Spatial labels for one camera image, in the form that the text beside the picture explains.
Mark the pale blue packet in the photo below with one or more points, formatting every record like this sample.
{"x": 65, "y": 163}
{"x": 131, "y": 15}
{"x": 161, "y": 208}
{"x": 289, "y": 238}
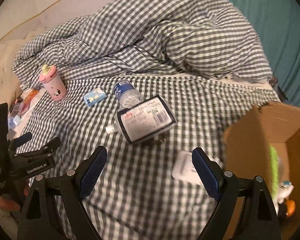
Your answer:
{"x": 14, "y": 121}

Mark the tissue paper pack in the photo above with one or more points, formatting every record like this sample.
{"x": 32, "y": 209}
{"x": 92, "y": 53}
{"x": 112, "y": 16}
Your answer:
{"x": 145, "y": 120}

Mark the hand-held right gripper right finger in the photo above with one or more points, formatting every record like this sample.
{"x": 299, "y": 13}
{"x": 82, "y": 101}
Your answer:
{"x": 207, "y": 175}

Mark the cardboard box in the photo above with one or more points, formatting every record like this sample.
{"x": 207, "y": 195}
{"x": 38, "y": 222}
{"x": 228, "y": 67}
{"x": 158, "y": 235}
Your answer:
{"x": 247, "y": 155}

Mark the orange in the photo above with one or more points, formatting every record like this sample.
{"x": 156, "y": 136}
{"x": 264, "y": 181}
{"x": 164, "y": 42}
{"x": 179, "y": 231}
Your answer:
{"x": 290, "y": 206}

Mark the pink cup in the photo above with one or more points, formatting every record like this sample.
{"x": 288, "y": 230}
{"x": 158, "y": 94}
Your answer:
{"x": 55, "y": 86}

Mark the white tube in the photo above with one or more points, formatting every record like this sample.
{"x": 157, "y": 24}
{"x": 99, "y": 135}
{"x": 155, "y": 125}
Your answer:
{"x": 110, "y": 129}

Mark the beige padded headboard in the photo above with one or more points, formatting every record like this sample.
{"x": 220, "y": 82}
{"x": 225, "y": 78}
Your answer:
{"x": 0, "y": 70}

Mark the grey checked bed sheet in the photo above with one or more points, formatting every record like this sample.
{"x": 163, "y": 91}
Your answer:
{"x": 140, "y": 180}

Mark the person's left hand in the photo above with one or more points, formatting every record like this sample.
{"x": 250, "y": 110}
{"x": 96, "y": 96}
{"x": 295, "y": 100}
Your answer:
{"x": 7, "y": 203}

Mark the small blue and white box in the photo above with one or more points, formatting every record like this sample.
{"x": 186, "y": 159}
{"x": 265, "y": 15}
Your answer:
{"x": 95, "y": 97}

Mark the orange packet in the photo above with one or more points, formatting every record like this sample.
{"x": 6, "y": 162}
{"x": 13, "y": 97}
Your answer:
{"x": 30, "y": 96}

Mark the white phone stand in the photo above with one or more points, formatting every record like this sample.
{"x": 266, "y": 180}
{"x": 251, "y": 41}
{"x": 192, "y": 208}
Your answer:
{"x": 183, "y": 166}

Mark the teal curtain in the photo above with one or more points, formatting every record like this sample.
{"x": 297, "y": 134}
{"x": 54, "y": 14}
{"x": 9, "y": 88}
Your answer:
{"x": 277, "y": 30}

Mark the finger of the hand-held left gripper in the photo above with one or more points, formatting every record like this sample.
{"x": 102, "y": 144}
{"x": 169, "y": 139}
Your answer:
{"x": 23, "y": 138}
{"x": 47, "y": 146}

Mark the dark clothes pile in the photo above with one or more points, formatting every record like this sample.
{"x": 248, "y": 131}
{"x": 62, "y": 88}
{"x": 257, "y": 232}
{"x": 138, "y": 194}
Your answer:
{"x": 277, "y": 85}

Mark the clear water bottle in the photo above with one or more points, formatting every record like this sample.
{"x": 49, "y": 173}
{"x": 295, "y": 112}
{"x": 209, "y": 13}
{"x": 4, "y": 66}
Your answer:
{"x": 127, "y": 95}

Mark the green wet wipes pack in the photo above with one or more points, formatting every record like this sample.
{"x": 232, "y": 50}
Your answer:
{"x": 273, "y": 170}

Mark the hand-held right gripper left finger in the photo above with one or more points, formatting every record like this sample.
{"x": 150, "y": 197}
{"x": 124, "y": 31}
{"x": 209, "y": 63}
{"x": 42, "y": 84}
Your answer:
{"x": 93, "y": 170}

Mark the grey checked duvet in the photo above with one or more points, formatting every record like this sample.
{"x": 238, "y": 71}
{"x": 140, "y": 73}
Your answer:
{"x": 165, "y": 30}

